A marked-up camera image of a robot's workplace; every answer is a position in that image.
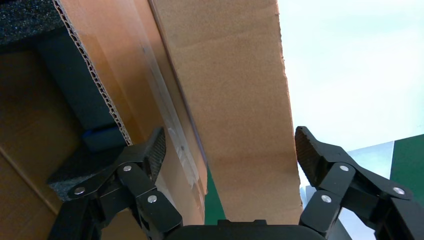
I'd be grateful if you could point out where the large open cardboard box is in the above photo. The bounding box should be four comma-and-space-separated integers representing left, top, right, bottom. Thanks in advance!
0, 0, 210, 240

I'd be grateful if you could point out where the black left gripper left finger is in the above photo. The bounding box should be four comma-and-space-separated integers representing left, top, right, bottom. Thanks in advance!
47, 127, 183, 240

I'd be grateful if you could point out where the black foam block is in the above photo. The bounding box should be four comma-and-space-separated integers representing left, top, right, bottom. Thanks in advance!
0, 0, 65, 47
46, 145, 133, 202

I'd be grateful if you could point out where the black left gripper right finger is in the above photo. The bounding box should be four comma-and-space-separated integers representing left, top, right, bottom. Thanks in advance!
294, 125, 424, 240

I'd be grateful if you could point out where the dark grey block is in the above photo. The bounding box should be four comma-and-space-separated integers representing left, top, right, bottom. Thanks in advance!
37, 29, 128, 153

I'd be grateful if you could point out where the small cardboard box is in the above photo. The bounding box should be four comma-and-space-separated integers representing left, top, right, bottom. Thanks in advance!
149, 0, 304, 225

